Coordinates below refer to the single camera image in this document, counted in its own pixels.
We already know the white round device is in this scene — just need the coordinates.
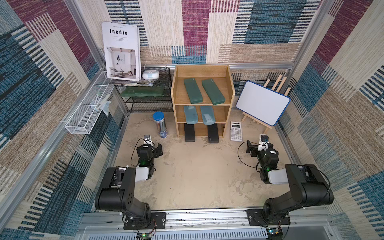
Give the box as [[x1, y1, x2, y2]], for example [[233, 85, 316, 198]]
[[142, 70, 160, 80]]

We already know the green tray on rack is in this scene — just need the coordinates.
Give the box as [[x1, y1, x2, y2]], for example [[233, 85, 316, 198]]
[[121, 87, 164, 98]]

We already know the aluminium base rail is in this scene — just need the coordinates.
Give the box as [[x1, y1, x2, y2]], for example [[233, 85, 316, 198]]
[[75, 207, 341, 240]]

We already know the black wire rack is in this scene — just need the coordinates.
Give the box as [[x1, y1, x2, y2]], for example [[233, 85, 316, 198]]
[[115, 68, 173, 113]]

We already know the Inedia magazine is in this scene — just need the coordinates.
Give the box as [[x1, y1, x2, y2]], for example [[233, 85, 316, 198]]
[[102, 22, 142, 82]]

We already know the wooden three-tier shelf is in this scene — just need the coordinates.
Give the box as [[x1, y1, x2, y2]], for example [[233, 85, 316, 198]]
[[171, 64, 235, 138]]

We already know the black pencil case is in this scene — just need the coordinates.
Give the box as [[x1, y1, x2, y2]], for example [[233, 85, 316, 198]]
[[184, 124, 196, 143], [208, 124, 219, 144]]

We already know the dark green pencil case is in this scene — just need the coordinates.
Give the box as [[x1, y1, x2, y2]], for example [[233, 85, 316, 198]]
[[184, 78, 203, 104], [202, 79, 226, 105]]

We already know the white wire basket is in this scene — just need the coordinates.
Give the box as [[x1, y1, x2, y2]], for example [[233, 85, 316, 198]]
[[61, 84, 113, 135]]

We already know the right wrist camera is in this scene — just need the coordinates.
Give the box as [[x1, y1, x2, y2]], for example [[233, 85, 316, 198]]
[[258, 134, 269, 151]]

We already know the wooden easel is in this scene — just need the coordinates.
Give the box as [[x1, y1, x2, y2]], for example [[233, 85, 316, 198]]
[[241, 73, 292, 136]]

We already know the blue-lid metal canister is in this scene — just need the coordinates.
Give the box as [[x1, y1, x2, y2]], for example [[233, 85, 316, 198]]
[[153, 112, 168, 139]]

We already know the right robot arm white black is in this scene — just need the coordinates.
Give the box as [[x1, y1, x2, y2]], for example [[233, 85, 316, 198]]
[[246, 141, 334, 228]]

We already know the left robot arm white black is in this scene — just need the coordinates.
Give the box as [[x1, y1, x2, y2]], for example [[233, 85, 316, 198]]
[[95, 142, 166, 233]]

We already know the blue-framed whiteboard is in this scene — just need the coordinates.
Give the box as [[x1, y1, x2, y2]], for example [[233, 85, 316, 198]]
[[235, 80, 291, 127]]

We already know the light blue pencil case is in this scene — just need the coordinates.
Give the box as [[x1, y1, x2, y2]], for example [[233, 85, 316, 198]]
[[184, 106, 199, 125], [200, 106, 216, 126]]

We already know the white calculator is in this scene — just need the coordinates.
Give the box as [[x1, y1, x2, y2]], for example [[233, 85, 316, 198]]
[[230, 122, 243, 142]]

